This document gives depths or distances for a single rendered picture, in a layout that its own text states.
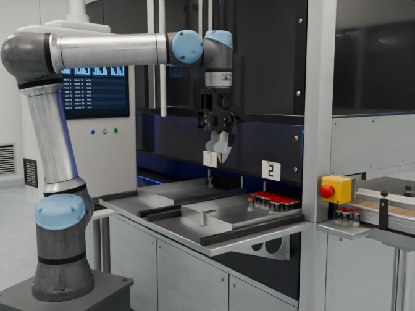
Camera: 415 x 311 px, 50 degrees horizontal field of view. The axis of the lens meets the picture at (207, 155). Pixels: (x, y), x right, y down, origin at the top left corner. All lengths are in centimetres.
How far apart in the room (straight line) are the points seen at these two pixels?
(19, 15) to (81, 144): 483
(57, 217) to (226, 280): 90
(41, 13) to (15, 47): 569
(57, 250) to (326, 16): 98
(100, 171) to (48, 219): 98
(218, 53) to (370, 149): 67
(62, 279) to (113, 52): 56
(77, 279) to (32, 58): 53
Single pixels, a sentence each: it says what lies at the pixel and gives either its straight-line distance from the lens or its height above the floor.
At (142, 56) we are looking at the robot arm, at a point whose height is 137.
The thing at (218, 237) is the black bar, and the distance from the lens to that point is 122.
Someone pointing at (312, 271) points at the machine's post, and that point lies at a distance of 149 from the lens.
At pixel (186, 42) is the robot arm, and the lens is 107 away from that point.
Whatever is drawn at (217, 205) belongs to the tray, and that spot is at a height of 89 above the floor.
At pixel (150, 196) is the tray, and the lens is 168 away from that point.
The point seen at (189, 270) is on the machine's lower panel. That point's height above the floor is 50.
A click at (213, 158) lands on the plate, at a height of 103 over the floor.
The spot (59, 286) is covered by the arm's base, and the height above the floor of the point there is 82.
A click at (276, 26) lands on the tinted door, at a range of 152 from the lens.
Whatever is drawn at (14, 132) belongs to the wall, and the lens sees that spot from 663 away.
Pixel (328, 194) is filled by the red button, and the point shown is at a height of 99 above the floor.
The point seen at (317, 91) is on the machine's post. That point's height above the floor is 129.
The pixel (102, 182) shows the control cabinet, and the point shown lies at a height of 88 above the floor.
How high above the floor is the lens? 128
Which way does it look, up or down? 8 degrees down
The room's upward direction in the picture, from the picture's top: straight up
